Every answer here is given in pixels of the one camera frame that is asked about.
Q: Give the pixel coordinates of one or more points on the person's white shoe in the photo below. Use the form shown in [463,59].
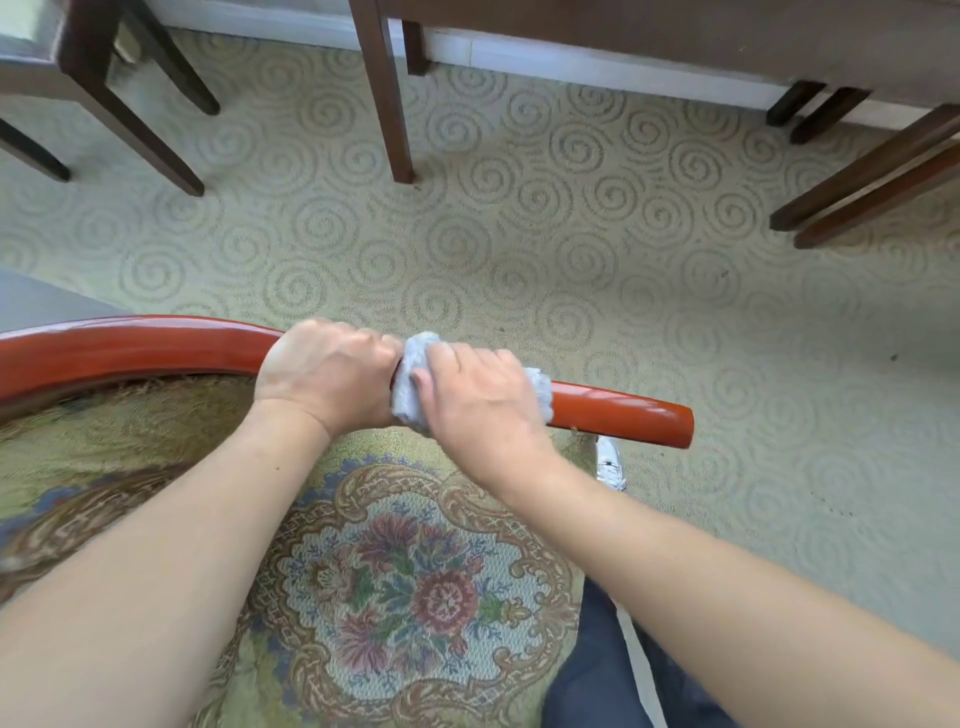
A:
[611,465]

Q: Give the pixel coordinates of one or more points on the dark wooden chair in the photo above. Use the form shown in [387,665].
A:
[90,52]
[877,169]

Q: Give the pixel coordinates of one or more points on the red wooden floral upholstered chair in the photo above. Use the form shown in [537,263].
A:
[112,349]

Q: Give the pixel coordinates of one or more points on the person's dark blue trousers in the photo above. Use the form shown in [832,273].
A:
[600,675]

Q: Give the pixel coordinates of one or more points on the grey cleaning cloth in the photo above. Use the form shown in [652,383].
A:
[418,351]

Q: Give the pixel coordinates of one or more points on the white baseboard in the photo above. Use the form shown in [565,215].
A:
[525,56]

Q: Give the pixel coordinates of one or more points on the person's left forearm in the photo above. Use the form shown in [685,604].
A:
[150,585]

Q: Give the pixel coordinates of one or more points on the person's left hand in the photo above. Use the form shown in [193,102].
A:
[319,379]

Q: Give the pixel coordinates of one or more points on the person's right hand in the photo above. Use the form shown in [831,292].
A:
[487,412]

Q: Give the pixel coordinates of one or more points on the person's right forearm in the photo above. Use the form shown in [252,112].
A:
[712,600]

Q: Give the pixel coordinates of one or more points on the person's right thumb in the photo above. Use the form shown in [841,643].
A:
[426,394]

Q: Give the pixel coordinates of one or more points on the person's left fingers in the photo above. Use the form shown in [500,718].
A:
[360,337]

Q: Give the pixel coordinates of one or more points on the dark brown wooden table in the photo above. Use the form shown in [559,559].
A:
[600,30]

